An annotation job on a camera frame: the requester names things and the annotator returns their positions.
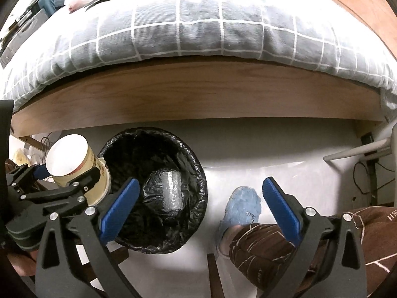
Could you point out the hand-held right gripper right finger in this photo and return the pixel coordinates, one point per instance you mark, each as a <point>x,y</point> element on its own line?
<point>280,211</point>

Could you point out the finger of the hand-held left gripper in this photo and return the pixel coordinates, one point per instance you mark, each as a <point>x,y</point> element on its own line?
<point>88,178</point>
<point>40,171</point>

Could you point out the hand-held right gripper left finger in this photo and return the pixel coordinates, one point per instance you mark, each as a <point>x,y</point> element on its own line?
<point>119,211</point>

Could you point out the cream paper cup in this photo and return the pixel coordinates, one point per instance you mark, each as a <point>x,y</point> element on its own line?
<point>66,155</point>

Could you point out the trash bin with black bag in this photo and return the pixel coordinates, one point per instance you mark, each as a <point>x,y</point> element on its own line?
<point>186,167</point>

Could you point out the yellow plastic bag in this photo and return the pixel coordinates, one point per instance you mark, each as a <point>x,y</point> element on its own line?
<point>22,158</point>

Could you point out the person's left leg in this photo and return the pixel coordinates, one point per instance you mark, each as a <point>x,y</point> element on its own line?
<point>18,262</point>

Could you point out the person's leg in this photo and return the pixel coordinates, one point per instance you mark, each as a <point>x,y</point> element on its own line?
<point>18,262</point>
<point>260,248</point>

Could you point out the blue fluffy slipper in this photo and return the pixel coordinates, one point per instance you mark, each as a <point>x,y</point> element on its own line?
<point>242,205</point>

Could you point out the person's right leg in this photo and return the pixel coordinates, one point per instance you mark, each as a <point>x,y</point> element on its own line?
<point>260,248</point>

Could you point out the black power adapter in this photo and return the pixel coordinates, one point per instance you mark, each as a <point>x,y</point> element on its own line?
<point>367,138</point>

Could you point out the teal box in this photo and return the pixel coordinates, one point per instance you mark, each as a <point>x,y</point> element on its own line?
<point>49,1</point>

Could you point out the grey checked blanket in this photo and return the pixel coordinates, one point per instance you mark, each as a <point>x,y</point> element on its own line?
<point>198,28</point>

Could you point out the dark wooden stool frame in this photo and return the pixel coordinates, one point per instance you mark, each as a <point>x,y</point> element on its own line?
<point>215,276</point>

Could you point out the wooden bed frame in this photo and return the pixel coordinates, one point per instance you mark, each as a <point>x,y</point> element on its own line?
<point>186,93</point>

